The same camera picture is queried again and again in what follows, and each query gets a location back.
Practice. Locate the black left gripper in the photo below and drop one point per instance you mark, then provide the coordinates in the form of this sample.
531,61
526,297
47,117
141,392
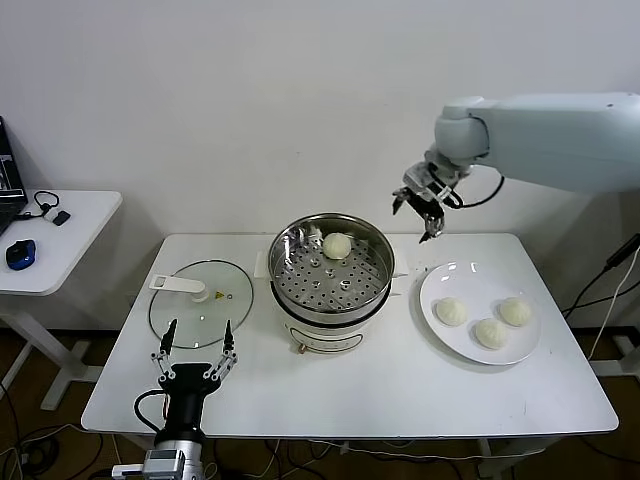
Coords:
187,379

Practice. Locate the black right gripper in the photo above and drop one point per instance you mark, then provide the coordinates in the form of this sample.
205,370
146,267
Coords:
432,195

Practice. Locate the white steamed baozi bun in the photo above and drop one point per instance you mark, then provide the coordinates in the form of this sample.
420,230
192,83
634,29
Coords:
491,333
336,245
515,311
451,311

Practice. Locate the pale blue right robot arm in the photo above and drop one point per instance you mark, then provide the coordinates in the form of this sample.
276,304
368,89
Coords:
550,135

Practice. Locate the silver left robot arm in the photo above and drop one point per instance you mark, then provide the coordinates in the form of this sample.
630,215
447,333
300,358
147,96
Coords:
175,445

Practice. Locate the stainless steel steamer basket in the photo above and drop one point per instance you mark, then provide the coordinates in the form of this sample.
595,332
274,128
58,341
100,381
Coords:
360,280

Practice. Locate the white round plate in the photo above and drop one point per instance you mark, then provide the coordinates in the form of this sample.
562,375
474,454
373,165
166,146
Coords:
475,290

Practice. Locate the white electric cooking pot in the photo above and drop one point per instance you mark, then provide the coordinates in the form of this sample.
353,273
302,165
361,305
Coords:
325,335

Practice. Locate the small black device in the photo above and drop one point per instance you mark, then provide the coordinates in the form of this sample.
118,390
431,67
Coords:
63,218

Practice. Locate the blue computer mouse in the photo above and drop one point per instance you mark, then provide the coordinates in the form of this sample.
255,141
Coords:
20,254

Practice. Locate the black laptop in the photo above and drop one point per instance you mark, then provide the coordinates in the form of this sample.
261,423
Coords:
10,170

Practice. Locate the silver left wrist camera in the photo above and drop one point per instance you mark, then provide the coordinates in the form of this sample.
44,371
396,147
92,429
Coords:
167,460

